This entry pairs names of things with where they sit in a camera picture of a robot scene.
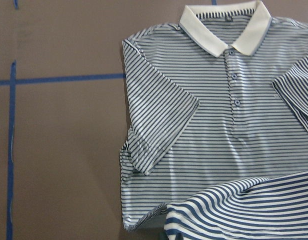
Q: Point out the striped polo shirt white collar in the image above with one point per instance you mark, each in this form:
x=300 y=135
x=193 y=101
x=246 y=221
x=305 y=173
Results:
x=218 y=142

